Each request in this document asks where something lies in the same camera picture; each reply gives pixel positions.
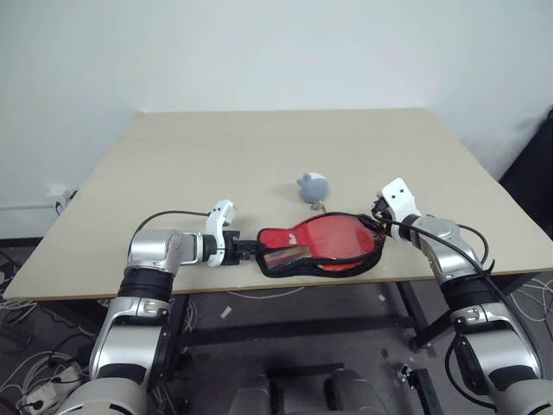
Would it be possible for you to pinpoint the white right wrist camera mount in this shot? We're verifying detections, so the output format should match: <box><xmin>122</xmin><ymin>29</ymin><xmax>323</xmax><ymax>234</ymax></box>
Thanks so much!
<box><xmin>378</xmin><ymin>176</ymin><xmax>423</xmax><ymax>242</ymax></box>

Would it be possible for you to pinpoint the tangle of white floor cables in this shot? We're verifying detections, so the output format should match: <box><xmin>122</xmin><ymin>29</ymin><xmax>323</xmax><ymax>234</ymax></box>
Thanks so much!
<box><xmin>509</xmin><ymin>276</ymin><xmax>553</xmax><ymax>326</ymax></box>
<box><xmin>0</xmin><ymin>297</ymin><xmax>105</xmax><ymax>390</ymax></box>

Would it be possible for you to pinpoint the white wall cable duct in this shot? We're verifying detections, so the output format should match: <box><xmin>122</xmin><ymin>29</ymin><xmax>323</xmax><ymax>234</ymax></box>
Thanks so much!
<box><xmin>0</xmin><ymin>196</ymin><xmax>66</xmax><ymax>212</ymax></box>

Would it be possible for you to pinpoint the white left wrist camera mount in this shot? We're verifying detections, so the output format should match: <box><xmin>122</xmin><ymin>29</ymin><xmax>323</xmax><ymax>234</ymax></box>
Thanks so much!
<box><xmin>204</xmin><ymin>198</ymin><xmax>239</xmax><ymax>270</ymax></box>

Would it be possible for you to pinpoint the dark grey rounded shape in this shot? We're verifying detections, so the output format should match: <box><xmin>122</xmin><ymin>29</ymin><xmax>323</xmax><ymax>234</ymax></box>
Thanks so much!
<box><xmin>228</xmin><ymin>373</ymin><xmax>283</xmax><ymax>415</ymax></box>
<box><xmin>323</xmin><ymin>367</ymin><xmax>391</xmax><ymax>415</ymax></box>

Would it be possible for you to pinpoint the single white floor cable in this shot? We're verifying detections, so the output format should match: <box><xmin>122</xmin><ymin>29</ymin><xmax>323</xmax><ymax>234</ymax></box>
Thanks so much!
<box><xmin>226</xmin><ymin>286</ymin><xmax>306</xmax><ymax>300</ymax></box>

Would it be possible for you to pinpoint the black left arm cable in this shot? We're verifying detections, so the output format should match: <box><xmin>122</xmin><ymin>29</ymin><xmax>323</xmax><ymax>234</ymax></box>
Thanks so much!
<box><xmin>137</xmin><ymin>209</ymin><xmax>216</xmax><ymax>238</ymax></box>

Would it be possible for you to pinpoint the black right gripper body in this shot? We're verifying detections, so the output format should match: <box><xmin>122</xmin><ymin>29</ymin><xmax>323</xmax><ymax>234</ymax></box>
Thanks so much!
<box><xmin>371</xmin><ymin>194</ymin><xmax>396</xmax><ymax>227</ymax></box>

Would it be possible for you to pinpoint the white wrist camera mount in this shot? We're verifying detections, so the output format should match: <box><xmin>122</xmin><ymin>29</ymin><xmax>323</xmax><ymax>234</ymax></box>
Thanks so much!
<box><xmin>378</xmin><ymin>176</ymin><xmax>423</xmax><ymax>242</ymax></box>
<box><xmin>204</xmin><ymin>198</ymin><xmax>239</xmax><ymax>270</ymax></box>

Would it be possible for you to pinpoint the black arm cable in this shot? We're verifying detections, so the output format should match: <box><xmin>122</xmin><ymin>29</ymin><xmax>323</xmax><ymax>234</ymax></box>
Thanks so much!
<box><xmin>379</xmin><ymin>218</ymin><xmax>541</xmax><ymax>390</ymax></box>
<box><xmin>137</xmin><ymin>209</ymin><xmax>216</xmax><ymax>238</ymax></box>

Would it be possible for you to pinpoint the red and black paddle case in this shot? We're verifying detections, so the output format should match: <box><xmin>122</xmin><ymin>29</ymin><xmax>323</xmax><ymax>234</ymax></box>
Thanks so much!
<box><xmin>256</xmin><ymin>211</ymin><xmax>388</xmax><ymax>280</ymax></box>

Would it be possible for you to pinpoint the grey fluffy pompom keychain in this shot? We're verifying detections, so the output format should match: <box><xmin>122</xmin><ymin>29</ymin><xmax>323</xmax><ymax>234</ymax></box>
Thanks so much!
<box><xmin>296</xmin><ymin>171</ymin><xmax>333</xmax><ymax>213</ymax></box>

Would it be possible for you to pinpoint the black bulky object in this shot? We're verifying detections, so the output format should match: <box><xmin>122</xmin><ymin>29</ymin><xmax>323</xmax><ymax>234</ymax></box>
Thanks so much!
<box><xmin>499</xmin><ymin>105</ymin><xmax>553</xmax><ymax>243</ymax></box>

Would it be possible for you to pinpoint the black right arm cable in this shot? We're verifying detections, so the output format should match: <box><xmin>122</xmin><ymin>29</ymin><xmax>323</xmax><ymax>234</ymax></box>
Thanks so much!
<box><xmin>379</xmin><ymin>218</ymin><xmax>541</xmax><ymax>390</ymax></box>

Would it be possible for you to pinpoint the white power strip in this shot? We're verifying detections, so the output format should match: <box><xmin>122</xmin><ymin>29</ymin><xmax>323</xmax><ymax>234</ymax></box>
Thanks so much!
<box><xmin>16</xmin><ymin>367</ymin><xmax>84</xmax><ymax>412</ymax></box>

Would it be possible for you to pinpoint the white wall socket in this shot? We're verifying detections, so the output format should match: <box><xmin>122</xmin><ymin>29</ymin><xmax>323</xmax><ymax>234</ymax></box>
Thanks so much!
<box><xmin>46</xmin><ymin>184</ymin><xmax>79</xmax><ymax>215</ymax></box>

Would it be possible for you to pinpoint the small metal bracket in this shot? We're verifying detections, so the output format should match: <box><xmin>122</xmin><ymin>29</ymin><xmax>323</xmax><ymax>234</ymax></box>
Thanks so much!
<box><xmin>394</xmin><ymin>362</ymin><xmax>416</xmax><ymax>384</ymax></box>

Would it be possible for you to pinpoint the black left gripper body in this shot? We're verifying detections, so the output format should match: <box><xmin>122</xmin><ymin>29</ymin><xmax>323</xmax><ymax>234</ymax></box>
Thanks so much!
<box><xmin>222</xmin><ymin>230</ymin><xmax>244</xmax><ymax>266</ymax></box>

